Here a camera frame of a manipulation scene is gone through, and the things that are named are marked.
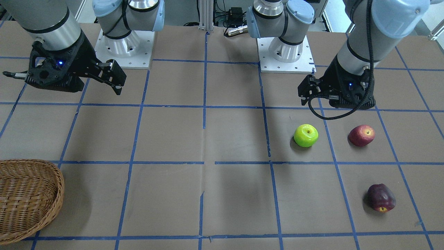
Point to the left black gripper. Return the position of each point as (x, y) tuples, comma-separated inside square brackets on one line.
[(332, 77)]

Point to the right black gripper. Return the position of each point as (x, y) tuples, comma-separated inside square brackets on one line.
[(84, 55)]

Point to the green apple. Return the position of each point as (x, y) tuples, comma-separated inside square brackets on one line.
[(305, 135)]

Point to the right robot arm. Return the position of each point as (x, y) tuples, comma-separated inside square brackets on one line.
[(52, 23)]

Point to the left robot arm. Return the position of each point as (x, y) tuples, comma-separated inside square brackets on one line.
[(379, 26)]

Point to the brown wicker basket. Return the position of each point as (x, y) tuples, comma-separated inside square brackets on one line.
[(31, 196)]

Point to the dark red apple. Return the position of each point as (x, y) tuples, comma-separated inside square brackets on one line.
[(380, 198)]

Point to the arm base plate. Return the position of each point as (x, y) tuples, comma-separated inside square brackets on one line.
[(277, 57), (131, 52)]

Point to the aluminium frame post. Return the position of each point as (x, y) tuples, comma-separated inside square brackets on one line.
[(206, 14)]

